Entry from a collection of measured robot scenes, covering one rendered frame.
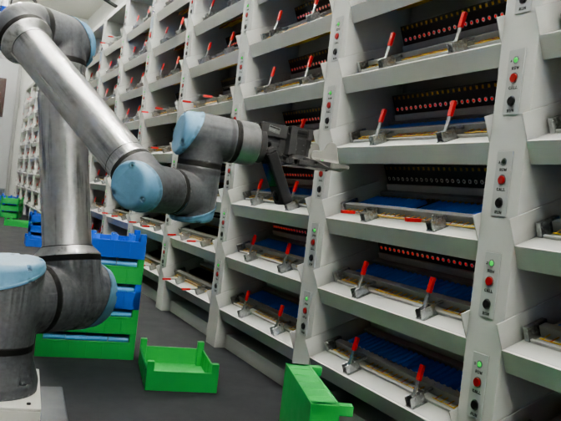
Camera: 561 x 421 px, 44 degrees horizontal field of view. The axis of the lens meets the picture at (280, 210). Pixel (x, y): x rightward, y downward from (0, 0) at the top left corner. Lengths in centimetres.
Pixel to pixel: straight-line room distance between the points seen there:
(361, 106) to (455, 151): 52
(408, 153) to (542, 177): 37
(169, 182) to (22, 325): 44
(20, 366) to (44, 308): 12
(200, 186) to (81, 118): 26
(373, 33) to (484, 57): 58
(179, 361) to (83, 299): 75
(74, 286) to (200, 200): 38
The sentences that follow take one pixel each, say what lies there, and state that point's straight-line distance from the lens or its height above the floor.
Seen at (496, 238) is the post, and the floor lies 53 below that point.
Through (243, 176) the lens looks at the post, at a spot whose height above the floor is 63.
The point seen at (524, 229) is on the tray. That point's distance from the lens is 135.
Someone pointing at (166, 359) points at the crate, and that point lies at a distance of 230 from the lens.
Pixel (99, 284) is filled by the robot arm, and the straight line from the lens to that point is 165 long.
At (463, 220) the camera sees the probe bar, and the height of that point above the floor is 56.
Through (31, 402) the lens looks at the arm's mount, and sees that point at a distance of 155.
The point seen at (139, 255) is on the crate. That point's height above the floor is 33.
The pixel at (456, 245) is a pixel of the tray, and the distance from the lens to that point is 147.
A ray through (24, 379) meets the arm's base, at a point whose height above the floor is 13.
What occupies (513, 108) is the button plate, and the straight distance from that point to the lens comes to 138.
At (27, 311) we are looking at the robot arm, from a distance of 153.
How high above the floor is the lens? 56
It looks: 1 degrees down
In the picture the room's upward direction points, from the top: 7 degrees clockwise
